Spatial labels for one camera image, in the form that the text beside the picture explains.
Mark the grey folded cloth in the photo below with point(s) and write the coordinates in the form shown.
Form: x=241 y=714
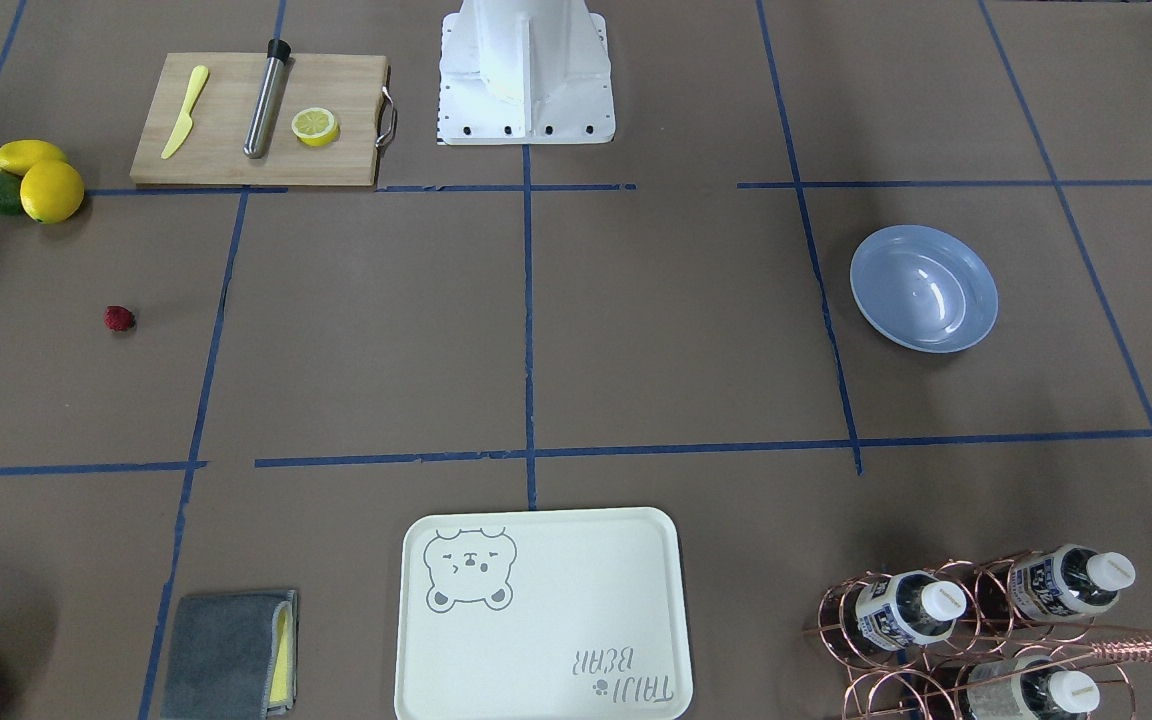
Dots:
x=233 y=656

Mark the copper wire bottle rack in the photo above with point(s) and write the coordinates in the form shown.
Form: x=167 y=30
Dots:
x=906 y=684

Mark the yellow lemon front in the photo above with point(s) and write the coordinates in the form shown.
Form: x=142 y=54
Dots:
x=51 y=191

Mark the half lemon slice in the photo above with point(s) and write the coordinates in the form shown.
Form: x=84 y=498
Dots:
x=315 y=127

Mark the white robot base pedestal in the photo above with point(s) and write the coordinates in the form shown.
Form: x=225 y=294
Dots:
x=525 y=73

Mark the red strawberry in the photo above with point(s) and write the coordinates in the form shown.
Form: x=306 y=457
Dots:
x=119 y=319

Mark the yellow lemon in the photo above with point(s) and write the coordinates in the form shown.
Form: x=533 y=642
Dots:
x=18 y=156
x=51 y=191

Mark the wooden cutting board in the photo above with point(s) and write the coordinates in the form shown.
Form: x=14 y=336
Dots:
x=351 y=86

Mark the blue plate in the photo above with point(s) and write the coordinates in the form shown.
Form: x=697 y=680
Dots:
x=924 y=289

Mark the tea bottle lower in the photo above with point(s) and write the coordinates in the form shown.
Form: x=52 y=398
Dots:
x=1030 y=687

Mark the yellow plastic knife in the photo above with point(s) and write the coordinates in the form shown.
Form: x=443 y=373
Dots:
x=184 y=122

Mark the tea bottle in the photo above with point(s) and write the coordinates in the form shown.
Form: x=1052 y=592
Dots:
x=893 y=614
x=1030 y=687
x=1069 y=583

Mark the cream bear tray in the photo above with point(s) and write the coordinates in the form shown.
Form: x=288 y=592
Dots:
x=563 y=614

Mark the yellow lemon rear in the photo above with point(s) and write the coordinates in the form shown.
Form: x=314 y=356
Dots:
x=18 y=156

